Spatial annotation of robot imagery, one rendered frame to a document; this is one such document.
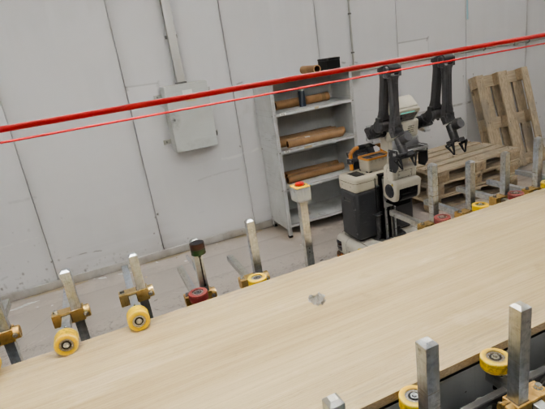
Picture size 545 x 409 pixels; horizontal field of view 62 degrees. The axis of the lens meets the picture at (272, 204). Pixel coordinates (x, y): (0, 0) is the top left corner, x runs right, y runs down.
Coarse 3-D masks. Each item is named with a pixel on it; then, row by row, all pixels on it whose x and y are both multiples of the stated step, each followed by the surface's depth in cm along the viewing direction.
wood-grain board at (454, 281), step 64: (384, 256) 194; (448, 256) 185; (512, 256) 178; (192, 320) 168; (256, 320) 161; (320, 320) 156; (384, 320) 150; (448, 320) 145; (0, 384) 147; (64, 384) 142; (128, 384) 138; (192, 384) 134; (256, 384) 130; (320, 384) 126; (384, 384) 123
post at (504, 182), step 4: (504, 152) 245; (508, 152) 245; (500, 156) 247; (504, 156) 245; (508, 156) 245; (500, 160) 248; (504, 160) 245; (508, 160) 245; (500, 164) 248; (504, 164) 246; (508, 164) 246; (500, 168) 249; (504, 168) 247; (508, 168) 247; (500, 172) 250; (504, 172) 247; (508, 172) 248; (500, 176) 250; (504, 176) 248; (508, 176) 248; (500, 180) 251; (504, 180) 249; (508, 180) 249; (500, 184) 252; (504, 184) 249; (508, 184) 250; (500, 188) 252; (504, 188) 250; (508, 188) 251; (500, 192) 253; (504, 192) 251
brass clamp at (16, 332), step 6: (12, 324) 170; (6, 330) 166; (12, 330) 167; (18, 330) 167; (0, 336) 165; (6, 336) 166; (12, 336) 166; (18, 336) 167; (0, 342) 165; (6, 342) 166
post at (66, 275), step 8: (64, 272) 169; (64, 280) 170; (72, 280) 172; (64, 288) 170; (72, 288) 172; (72, 296) 172; (72, 304) 173; (80, 304) 176; (80, 328) 176; (80, 336) 177; (88, 336) 178
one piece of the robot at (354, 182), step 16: (368, 144) 362; (352, 176) 348; (368, 176) 346; (352, 192) 351; (368, 192) 349; (352, 208) 354; (368, 208) 352; (384, 208) 352; (400, 208) 364; (352, 224) 360; (368, 224) 356; (384, 224) 357; (400, 224) 368
